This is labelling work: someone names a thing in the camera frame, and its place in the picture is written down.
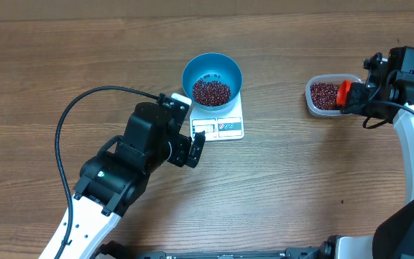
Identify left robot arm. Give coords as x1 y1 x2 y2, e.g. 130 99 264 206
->
41 94 206 258

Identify orange scoop with blue handle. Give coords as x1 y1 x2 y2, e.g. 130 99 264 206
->
336 81 352 106

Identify blue metal bowl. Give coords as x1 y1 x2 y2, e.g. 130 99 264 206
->
182 53 243 105

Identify white digital kitchen scale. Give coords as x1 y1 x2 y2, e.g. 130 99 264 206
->
190 94 244 142

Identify clear plastic container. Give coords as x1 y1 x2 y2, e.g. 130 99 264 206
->
305 73 362 118

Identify red beans in bowl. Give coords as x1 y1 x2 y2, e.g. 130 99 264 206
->
192 74 231 106

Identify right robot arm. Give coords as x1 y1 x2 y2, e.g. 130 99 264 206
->
307 46 414 258

